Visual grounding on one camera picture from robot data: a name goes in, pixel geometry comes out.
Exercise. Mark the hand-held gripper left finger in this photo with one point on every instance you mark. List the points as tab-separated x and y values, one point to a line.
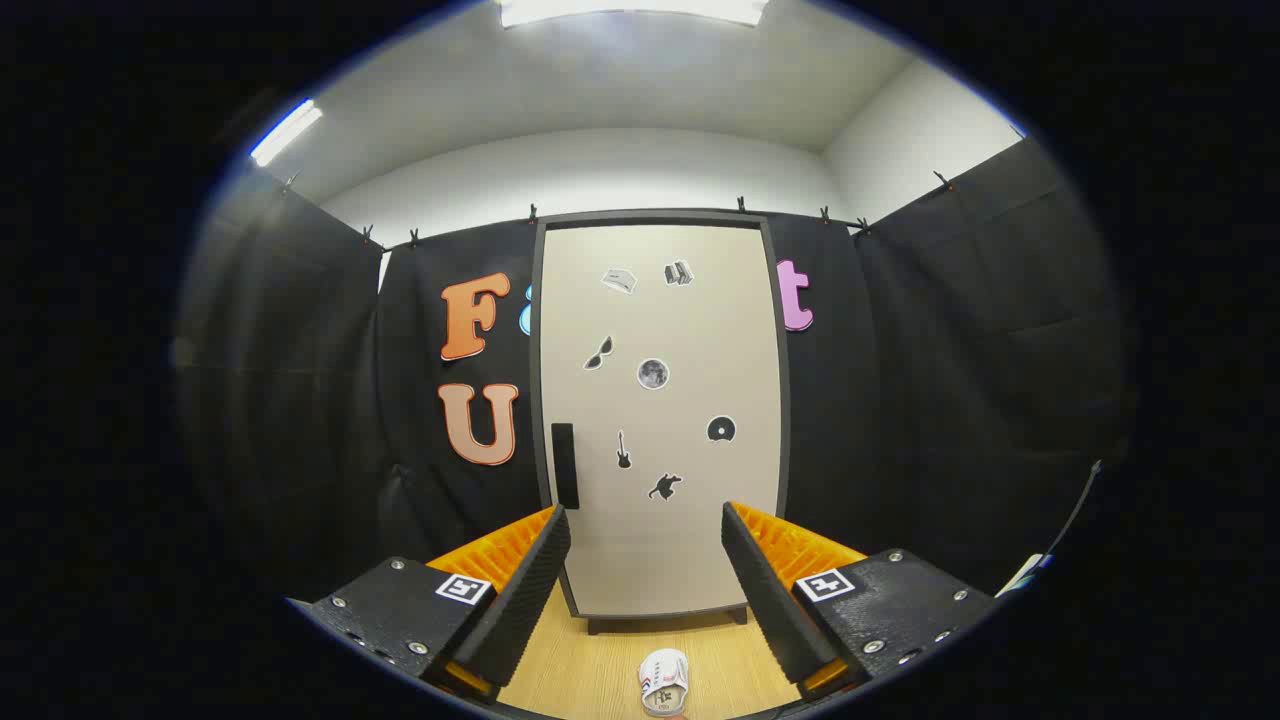
520	600

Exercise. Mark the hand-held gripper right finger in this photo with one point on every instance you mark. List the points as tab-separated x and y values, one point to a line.
770	600

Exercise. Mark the white shoe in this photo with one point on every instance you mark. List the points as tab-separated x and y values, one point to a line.
664	682

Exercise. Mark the dark grey shoe cabinet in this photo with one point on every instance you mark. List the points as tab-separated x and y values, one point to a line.
785	400

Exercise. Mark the beige shoe cabinet door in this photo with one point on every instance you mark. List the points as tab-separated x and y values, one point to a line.
680	330

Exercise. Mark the black backdrop cloth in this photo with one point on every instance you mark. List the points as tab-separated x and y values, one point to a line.
900	400

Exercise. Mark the white printed object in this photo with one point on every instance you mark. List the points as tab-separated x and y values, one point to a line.
1025	575

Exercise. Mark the small ceiling light panel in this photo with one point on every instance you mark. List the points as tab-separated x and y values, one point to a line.
286	132

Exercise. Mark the long ceiling light panel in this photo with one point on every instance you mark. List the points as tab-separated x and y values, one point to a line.
630	10

